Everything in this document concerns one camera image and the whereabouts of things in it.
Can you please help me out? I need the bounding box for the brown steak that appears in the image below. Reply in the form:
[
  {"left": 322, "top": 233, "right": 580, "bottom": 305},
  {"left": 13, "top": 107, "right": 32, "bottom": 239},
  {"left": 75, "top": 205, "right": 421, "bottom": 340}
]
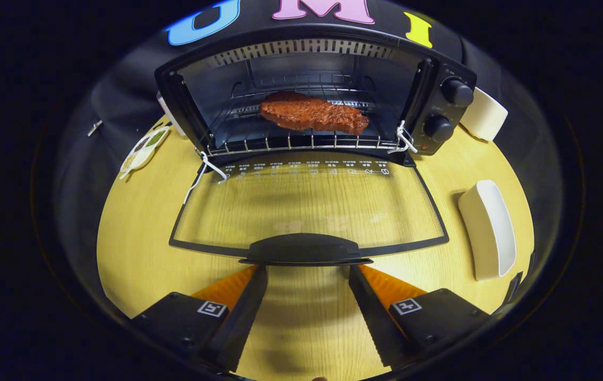
[{"left": 259, "top": 90, "right": 370, "bottom": 136}]

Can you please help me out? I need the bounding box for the white divided spice tray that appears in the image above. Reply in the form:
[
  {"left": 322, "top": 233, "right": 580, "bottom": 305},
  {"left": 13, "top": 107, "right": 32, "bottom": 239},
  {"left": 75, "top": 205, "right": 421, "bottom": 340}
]
[{"left": 119, "top": 125, "right": 171, "bottom": 180}]

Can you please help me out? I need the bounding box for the white rectangular dish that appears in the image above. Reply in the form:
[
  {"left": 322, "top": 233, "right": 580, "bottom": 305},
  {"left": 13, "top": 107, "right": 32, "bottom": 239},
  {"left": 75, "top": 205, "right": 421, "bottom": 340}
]
[{"left": 458, "top": 179, "right": 517, "bottom": 281}]

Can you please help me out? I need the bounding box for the black toaster oven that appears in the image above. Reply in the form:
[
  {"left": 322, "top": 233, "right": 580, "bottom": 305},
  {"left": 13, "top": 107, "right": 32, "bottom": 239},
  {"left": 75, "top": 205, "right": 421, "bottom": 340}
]
[{"left": 154, "top": 37, "right": 478, "bottom": 267}]

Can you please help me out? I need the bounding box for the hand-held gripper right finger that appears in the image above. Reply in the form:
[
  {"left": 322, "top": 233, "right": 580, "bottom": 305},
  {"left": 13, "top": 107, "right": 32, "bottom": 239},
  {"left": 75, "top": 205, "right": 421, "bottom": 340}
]
[{"left": 348, "top": 264, "right": 492, "bottom": 371}]

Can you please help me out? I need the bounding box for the white toaster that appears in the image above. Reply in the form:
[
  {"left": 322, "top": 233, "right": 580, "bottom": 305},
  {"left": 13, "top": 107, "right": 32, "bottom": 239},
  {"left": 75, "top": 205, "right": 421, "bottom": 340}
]
[{"left": 459, "top": 86, "right": 509, "bottom": 142}]

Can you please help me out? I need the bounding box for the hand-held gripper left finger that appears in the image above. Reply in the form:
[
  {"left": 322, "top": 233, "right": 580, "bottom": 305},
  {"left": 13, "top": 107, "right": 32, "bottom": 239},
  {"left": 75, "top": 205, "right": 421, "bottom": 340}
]
[{"left": 131, "top": 264, "right": 269, "bottom": 374}]

